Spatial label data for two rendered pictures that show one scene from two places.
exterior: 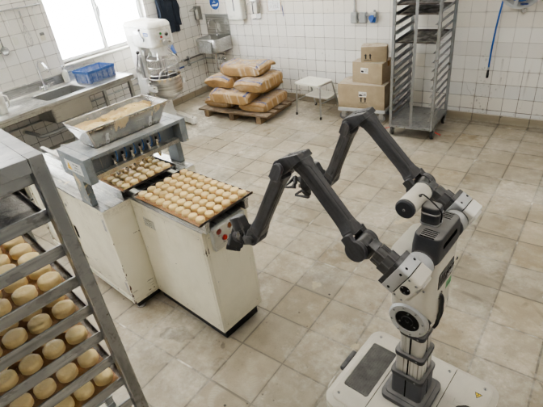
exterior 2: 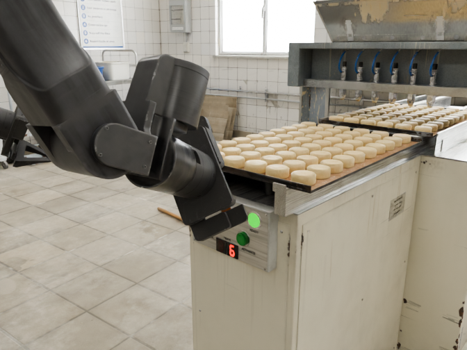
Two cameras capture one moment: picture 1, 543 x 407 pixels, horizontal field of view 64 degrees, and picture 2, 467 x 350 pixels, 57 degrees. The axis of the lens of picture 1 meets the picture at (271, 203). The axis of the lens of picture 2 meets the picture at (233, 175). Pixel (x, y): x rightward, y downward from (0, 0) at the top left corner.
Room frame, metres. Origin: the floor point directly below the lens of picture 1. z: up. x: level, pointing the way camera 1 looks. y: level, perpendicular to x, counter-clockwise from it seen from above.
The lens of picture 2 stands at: (1.95, -0.67, 1.17)
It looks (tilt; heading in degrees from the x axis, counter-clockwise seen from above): 17 degrees down; 87
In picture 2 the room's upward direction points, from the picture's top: straight up
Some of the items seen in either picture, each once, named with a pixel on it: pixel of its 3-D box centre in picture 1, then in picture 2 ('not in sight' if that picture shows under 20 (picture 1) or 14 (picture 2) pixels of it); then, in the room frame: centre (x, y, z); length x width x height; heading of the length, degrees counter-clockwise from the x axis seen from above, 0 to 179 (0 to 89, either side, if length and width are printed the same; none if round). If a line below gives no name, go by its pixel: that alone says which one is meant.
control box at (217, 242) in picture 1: (229, 229); (231, 226); (1.99, 0.25, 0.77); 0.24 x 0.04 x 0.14; 135
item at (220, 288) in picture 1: (197, 253); (310, 287); (2.25, 0.51, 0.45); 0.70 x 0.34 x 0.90; 45
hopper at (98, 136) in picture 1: (119, 122); (404, 21); (2.61, 0.86, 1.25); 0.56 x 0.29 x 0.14; 135
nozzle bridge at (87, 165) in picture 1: (130, 157); (396, 92); (2.61, 0.86, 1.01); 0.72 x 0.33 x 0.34; 135
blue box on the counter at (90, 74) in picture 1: (94, 73); not in sight; (5.42, 1.91, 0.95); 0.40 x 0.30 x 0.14; 144
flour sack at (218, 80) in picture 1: (230, 76); not in sight; (6.32, 0.35, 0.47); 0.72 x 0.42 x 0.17; 141
